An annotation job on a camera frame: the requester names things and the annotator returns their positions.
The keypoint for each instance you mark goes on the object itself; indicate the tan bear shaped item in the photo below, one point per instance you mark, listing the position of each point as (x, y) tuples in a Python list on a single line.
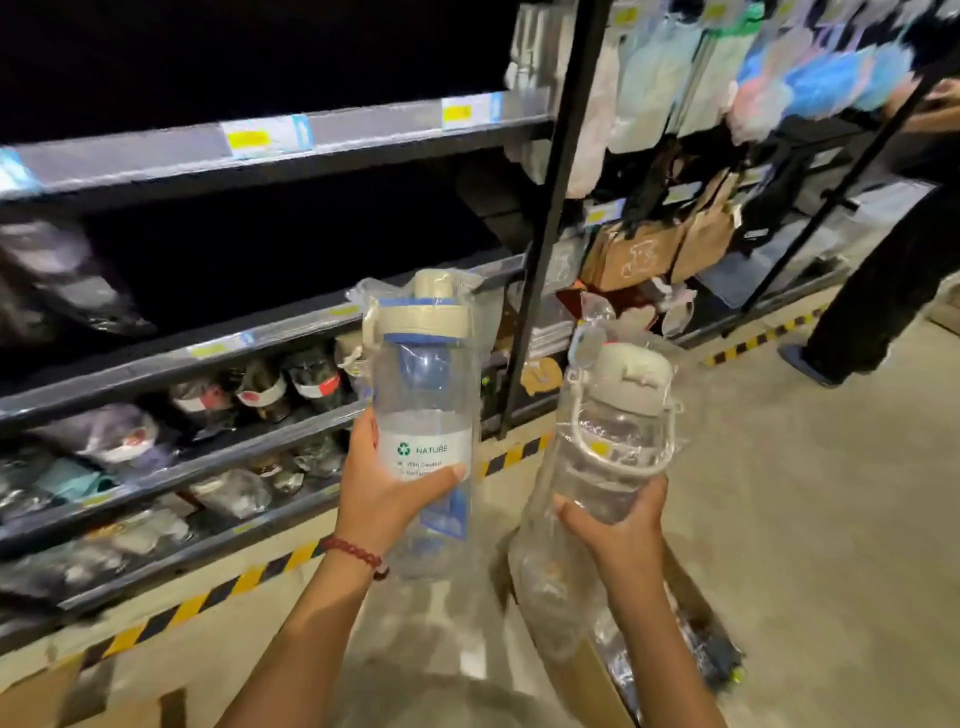
[(541, 375)]

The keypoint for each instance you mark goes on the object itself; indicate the yellow white price label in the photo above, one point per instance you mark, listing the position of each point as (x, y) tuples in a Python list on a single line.
[(255, 139), (461, 112), (15, 172)]

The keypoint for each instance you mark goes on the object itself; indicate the person's left hand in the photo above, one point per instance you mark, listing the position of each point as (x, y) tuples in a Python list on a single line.
[(375, 510)]

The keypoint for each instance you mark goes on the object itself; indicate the clear bottle white handle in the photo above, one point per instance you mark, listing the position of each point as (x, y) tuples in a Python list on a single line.
[(615, 420)]

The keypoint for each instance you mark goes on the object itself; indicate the white oval mirror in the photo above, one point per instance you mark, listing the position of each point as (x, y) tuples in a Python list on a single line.
[(679, 315)]

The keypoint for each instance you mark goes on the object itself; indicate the grey flat pack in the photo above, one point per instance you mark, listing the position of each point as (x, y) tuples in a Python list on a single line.
[(750, 277)]

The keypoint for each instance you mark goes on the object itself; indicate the person's right hand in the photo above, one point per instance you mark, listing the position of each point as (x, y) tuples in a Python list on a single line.
[(630, 547)]

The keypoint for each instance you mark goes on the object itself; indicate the stack of clear plastic packs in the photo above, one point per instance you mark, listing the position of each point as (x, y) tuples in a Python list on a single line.
[(551, 341)]

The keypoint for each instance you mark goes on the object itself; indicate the black metal store shelving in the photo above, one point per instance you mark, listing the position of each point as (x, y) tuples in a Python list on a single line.
[(375, 131)]

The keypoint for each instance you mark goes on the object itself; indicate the brown tote bag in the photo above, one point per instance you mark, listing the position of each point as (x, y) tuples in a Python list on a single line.
[(630, 259), (705, 232)]

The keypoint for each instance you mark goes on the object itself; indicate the blue pink fluffy sponges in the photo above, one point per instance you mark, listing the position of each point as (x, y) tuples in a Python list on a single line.
[(825, 82)]

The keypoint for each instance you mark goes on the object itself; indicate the person's light grey trousers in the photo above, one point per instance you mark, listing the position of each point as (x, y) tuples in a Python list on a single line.
[(450, 705)]

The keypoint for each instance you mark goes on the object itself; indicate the person's right forearm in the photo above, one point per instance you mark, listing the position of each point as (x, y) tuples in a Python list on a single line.
[(660, 660)]

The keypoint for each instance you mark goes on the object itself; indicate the person's left forearm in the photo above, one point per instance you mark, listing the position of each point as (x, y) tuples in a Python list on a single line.
[(300, 652)]

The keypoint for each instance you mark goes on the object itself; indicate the white hanging cloth packs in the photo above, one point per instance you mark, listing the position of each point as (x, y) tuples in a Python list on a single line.
[(607, 127)]

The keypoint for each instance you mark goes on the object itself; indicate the row of hanging pastel pouches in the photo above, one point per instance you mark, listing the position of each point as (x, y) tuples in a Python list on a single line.
[(652, 82)]

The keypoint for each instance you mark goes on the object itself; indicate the brown cardboard box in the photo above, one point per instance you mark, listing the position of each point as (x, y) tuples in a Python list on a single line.
[(592, 690), (37, 697)]

